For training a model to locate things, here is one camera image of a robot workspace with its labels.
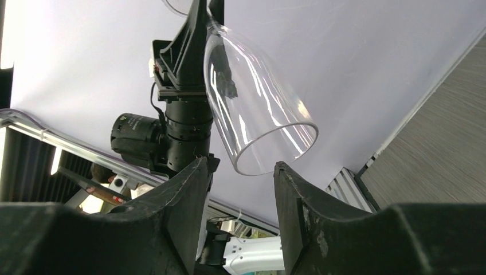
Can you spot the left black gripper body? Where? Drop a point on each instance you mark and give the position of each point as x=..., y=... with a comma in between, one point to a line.
x=165, y=87

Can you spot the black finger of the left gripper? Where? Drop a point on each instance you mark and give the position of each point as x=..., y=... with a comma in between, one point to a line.
x=183, y=57
x=217, y=10

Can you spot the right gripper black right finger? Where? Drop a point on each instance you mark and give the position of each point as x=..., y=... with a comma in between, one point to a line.
x=322, y=235

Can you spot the clear wine glass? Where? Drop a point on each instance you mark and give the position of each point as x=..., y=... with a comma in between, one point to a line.
x=260, y=119

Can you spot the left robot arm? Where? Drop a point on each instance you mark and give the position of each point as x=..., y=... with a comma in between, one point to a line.
x=177, y=145

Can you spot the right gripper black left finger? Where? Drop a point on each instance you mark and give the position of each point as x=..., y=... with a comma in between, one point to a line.
x=156, y=233

